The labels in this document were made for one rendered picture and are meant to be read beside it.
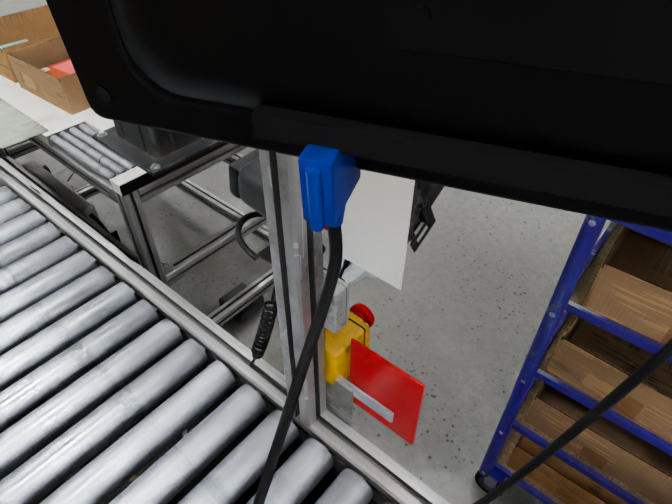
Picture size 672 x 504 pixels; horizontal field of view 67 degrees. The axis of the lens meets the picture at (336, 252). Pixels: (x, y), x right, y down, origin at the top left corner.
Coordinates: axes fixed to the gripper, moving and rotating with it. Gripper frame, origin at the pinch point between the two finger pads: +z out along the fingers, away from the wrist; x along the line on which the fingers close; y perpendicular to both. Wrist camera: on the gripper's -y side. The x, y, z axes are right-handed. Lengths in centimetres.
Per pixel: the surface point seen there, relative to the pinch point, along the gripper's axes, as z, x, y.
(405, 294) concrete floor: -23, 36, 124
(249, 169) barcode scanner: -2.9, 9.2, -13.7
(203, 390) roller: 23.2, 13.6, 10.9
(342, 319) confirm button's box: 4.3, -3.4, 0.0
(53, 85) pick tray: -7, 111, 20
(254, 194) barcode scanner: -1.0, 7.6, -12.5
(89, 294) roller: 24, 45, 12
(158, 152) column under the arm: -6, 69, 25
